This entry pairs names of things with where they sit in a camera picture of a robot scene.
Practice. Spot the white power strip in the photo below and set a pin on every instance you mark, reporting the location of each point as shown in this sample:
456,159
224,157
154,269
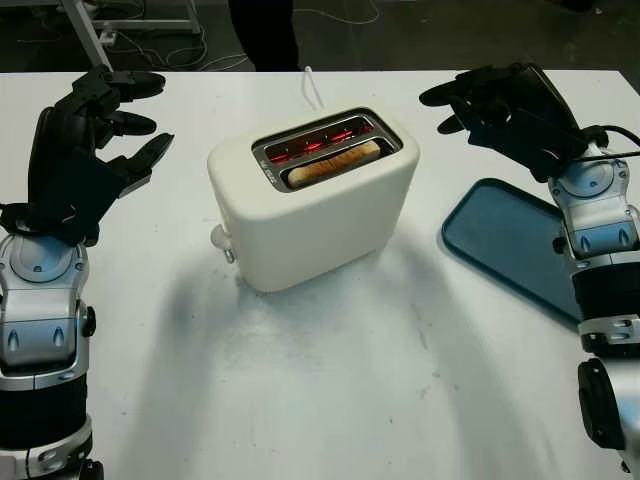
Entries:
109,36

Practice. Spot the cream white two-slot toaster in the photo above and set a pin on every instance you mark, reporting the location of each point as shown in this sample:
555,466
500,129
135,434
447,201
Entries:
320,225

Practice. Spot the dark blue plastic tray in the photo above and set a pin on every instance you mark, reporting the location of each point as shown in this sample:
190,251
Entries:
510,245

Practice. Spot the person in black trousers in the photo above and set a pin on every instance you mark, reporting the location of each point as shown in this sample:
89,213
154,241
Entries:
265,35

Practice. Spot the white metal table frame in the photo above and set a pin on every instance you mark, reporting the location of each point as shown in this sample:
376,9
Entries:
85,30

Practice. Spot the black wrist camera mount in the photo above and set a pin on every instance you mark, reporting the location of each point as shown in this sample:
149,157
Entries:
80,195
525,140

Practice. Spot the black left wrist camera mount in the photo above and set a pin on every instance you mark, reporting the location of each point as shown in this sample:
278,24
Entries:
80,195

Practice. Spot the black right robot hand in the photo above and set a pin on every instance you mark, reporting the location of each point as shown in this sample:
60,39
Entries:
540,95

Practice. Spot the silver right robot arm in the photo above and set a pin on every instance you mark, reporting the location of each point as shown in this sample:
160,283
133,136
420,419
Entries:
600,225

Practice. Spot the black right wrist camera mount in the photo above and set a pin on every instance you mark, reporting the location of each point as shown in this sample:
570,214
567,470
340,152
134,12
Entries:
525,140

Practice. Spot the small metal toaster dial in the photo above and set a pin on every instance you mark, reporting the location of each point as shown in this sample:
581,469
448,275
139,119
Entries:
229,254

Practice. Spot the white toaster lever knob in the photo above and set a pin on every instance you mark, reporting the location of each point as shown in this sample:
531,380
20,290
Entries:
220,236

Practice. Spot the browned toast slice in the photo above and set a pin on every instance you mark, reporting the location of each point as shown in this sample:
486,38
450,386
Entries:
335,162

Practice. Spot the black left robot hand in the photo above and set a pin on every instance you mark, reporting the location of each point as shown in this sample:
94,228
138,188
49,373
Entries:
65,130

